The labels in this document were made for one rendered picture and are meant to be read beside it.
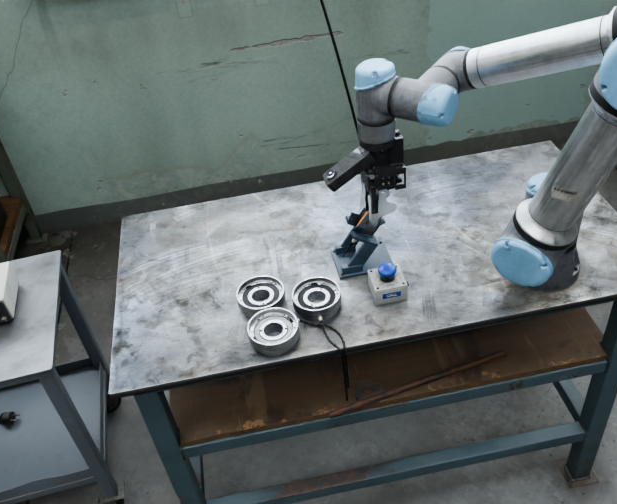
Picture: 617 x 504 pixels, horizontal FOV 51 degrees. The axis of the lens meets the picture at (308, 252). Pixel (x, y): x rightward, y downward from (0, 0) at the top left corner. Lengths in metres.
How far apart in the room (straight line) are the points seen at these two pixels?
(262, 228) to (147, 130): 1.41
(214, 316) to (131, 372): 0.21
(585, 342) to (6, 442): 1.64
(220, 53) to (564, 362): 1.84
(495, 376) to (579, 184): 0.62
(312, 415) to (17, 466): 0.95
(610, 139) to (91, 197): 2.48
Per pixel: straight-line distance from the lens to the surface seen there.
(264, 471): 2.14
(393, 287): 1.39
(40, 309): 1.81
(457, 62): 1.31
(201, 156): 3.03
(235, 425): 1.56
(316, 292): 1.42
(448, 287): 1.46
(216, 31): 2.79
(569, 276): 1.48
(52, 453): 2.11
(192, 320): 1.45
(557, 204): 1.20
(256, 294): 1.45
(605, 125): 1.10
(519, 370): 1.65
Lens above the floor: 1.81
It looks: 40 degrees down
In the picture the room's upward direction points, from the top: 7 degrees counter-clockwise
